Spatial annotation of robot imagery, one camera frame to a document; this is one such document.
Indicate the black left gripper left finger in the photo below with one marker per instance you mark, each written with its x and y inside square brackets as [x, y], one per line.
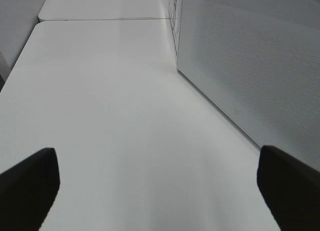
[28, 191]

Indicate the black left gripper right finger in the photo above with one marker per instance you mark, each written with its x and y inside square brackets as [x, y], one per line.
[290, 189]

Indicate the white microwave door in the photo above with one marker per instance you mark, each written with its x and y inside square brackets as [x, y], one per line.
[259, 61]

